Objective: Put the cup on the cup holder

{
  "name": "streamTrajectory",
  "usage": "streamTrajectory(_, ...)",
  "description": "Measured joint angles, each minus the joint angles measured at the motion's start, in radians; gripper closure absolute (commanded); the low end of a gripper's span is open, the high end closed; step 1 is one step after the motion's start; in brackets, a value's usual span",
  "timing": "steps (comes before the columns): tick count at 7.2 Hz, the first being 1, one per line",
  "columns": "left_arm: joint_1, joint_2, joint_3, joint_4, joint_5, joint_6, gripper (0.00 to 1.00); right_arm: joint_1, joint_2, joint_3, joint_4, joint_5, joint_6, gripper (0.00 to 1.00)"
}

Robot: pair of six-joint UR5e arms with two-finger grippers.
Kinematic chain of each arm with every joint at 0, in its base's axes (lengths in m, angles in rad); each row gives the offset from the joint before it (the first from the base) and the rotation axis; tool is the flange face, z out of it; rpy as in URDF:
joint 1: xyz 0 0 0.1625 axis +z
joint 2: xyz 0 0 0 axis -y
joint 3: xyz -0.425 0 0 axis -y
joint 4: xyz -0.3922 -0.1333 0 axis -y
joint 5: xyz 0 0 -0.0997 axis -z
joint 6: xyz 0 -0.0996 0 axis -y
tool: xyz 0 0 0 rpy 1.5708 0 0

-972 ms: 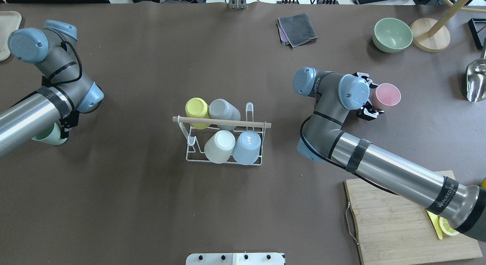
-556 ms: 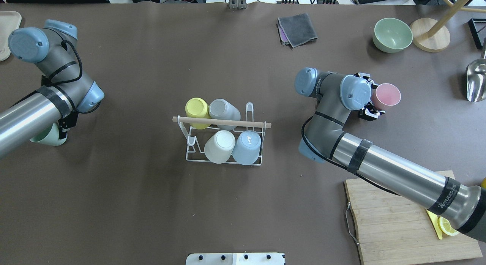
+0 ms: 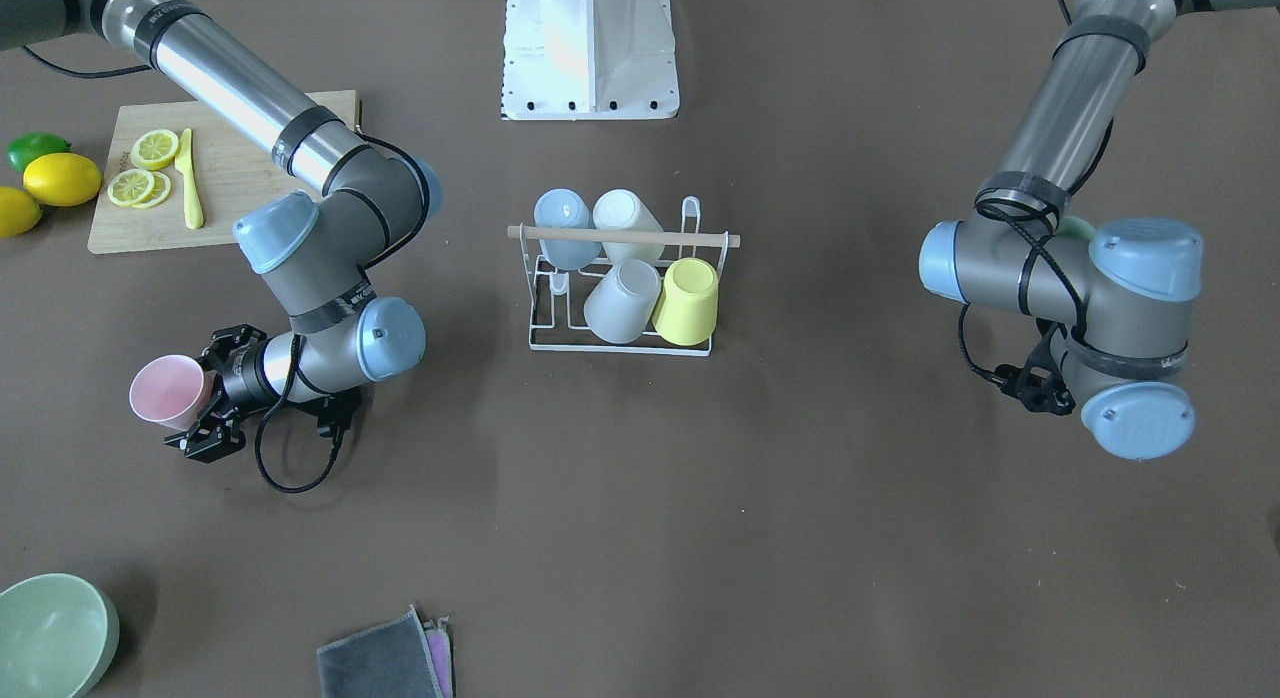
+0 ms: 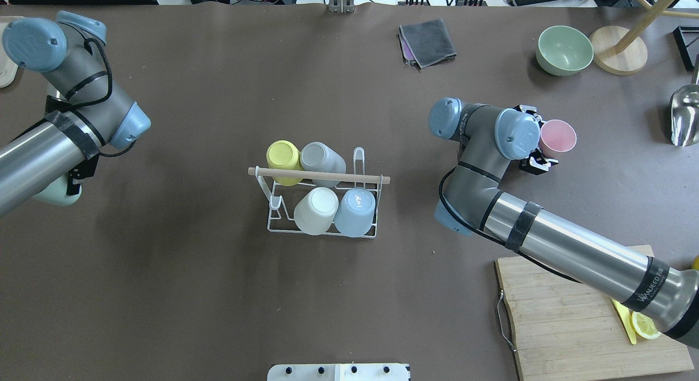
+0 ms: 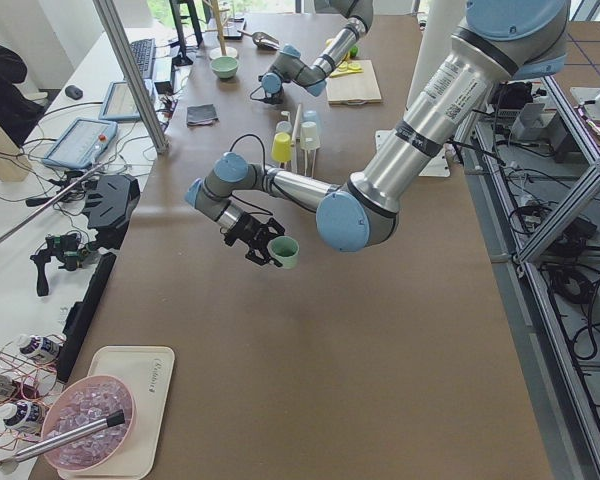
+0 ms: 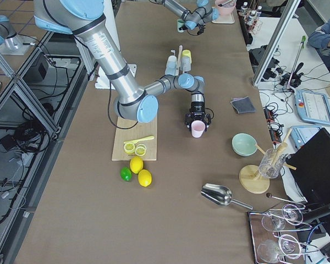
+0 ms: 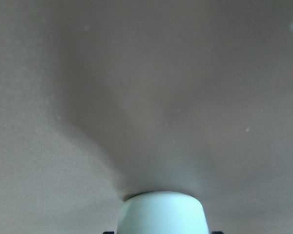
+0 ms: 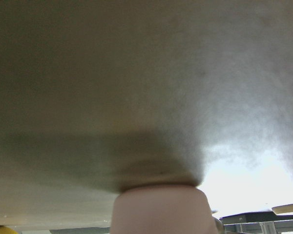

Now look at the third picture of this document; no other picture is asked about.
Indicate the green lime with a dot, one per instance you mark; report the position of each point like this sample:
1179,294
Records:
21,151

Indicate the yellow cup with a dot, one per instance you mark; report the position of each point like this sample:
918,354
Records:
687,309

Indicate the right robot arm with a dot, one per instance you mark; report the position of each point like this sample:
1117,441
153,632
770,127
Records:
363,200

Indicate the bamboo cutting board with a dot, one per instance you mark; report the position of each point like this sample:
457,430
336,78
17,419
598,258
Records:
234,176

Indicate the grey cup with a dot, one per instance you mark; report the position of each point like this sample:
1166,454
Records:
619,307

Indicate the white wire cup rack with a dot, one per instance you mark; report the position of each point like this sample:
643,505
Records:
555,319

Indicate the green cup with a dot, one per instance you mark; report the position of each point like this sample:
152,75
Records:
1073,227

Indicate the pink cup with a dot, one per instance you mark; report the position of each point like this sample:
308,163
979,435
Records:
170,391

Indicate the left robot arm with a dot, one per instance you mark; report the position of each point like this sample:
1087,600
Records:
1112,304

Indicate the green bowl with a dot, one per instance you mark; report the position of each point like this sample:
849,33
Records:
59,634

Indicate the white cup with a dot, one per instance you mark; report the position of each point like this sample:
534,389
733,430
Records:
620,209

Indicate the yellow lemon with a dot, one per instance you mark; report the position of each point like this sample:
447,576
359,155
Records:
62,180
19,212

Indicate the grey folded cloth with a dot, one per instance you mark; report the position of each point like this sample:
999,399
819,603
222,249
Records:
406,657

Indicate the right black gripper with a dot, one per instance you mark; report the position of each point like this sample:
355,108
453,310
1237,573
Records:
237,380

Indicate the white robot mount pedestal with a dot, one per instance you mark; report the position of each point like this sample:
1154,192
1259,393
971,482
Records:
577,60

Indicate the yellow plastic knife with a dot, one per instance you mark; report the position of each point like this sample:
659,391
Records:
184,162

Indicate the lemon slice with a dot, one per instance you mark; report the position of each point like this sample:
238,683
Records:
131,187
154,150
159,193

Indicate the light blue cup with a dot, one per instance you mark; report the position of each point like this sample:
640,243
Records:
561,208

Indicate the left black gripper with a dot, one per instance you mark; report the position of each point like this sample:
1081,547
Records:
1042,326

